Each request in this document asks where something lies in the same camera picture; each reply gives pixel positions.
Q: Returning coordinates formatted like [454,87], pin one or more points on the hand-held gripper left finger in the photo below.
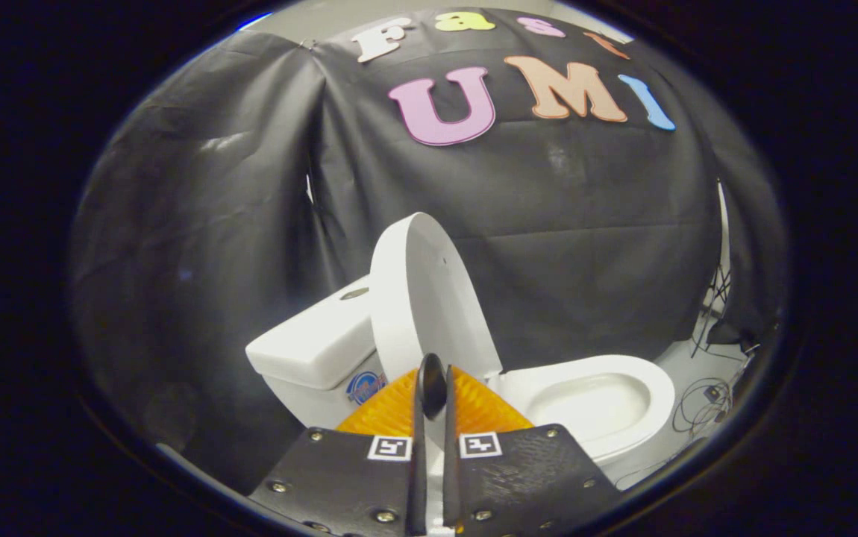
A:
[417,462]

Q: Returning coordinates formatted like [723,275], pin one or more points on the black light stand tripod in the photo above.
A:
[718,287]

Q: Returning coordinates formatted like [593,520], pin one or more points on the black backdrop cloth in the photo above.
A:
[586,224]

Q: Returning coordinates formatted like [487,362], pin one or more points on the white toilet lid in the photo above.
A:
[429,298]

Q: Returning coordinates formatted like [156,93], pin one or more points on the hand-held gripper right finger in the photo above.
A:
[450,470]

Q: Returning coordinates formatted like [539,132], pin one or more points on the black power adapter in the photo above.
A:
[713,394]

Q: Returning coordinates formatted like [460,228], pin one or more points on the white ceramic toilet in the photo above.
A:
[309,343]

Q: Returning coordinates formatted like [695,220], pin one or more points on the black round lid pull tab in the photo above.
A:
[433,384]

